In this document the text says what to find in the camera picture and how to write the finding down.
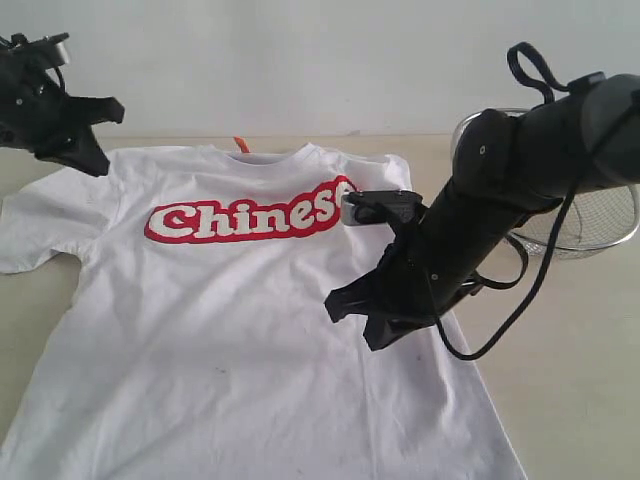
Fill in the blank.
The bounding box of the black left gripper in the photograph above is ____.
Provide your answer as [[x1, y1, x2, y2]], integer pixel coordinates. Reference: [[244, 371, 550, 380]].
[[1, 53, 124, 176]]

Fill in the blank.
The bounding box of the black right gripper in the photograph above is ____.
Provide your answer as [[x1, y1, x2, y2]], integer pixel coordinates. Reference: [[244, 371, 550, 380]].
[[324, 220, 479, 351]]

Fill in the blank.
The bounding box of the white t-shirt red print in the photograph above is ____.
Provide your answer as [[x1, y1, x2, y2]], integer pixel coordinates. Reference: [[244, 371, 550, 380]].
[[1, 144, 525, 479]]

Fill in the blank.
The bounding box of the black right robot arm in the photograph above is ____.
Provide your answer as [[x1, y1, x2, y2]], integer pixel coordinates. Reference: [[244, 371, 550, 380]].
[[325, 74, 639, 350]]

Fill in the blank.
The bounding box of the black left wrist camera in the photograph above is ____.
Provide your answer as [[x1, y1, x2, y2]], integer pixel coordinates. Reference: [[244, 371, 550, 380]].
[[1, 32, 70, 70]]

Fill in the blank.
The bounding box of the metal wire mesh basket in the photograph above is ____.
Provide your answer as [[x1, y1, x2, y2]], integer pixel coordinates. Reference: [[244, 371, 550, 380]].
[[449, 107, 640, 260]]

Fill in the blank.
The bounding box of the black right camera cable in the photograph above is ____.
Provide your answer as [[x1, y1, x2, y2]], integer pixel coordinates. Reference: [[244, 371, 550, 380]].
[[434, 42, 640, 360]]

